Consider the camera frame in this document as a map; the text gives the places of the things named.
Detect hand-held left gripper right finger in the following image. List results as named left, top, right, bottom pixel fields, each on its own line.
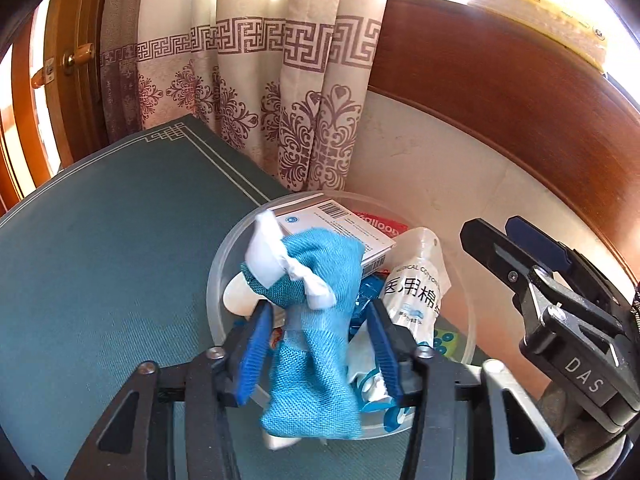
left=366, top=297, right=581, bottom=480

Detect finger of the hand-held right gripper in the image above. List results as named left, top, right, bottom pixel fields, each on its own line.
left=505, top=215, right=633, bottom=313
left=460, top=217, right=568, bottom=323

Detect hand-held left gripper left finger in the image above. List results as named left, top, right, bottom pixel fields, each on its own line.
left=64, top=300, right=275, bottom=480

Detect white plate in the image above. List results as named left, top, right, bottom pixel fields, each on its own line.
left=222, top=275, right=261, bottom=313

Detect green dotted block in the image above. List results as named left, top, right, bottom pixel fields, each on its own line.
left=432, top=327, right=471, bottom=366

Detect blue snack packet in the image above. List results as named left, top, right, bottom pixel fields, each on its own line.
left=357, top=272, right=391, bottom=331

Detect cotton swab bag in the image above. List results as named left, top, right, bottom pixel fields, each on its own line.
left=347, top=226, right=452, bottom=433

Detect blue woven cloth pouch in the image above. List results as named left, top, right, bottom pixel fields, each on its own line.
left=240, top=209, right=366, bottom=451

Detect clear plastic container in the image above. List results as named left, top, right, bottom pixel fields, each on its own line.
left=206, top=191, right=478, bottom=441

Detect red snack packet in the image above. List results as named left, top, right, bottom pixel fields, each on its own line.
left=350, top=210, right=407, bottom=240

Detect white cardboard box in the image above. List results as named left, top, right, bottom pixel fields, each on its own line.
left=267, top=199, right=397, bottom=276

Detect person's right hand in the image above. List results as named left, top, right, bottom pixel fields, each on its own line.
left=539, top=380, right=628, bottom=466

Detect yellow paper package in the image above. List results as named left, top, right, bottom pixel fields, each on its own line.
left=470, top=0, right=608, bottom=68

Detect patterned beige curtain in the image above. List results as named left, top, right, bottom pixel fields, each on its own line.
left=100, top=0, right=391, bottom=196

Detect wooden door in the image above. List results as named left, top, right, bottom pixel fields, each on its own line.
left=0, top=0, right=113, bottom=211

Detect wooden door knobs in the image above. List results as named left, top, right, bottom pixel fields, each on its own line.
left=30, top=42, right=96, bottom=88

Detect wooden wall panel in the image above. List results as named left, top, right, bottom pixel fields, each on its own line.
left=367, top=0, right=640, bottom=281

